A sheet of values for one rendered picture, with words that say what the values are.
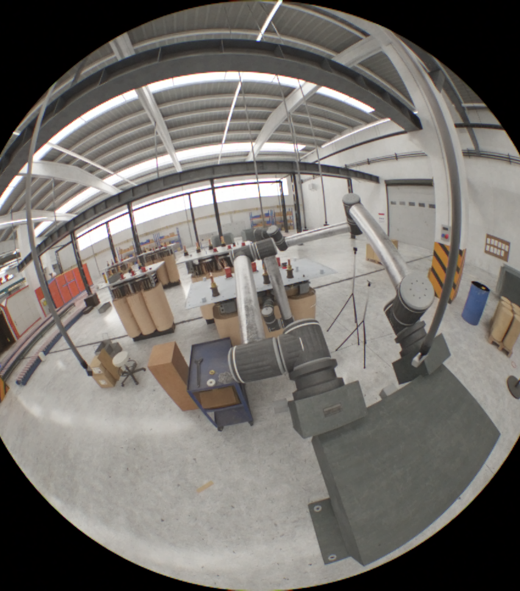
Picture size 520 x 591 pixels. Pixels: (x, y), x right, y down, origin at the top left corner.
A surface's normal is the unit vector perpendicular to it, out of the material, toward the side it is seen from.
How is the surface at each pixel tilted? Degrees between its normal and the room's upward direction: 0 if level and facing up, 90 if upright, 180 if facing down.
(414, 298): 40
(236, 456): 0
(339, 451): 0
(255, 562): 0
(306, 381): 50
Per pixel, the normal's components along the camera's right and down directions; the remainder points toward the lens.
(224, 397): -0.01, -0.64
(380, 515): -0.14, -0.89
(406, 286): -0.58, -0.44
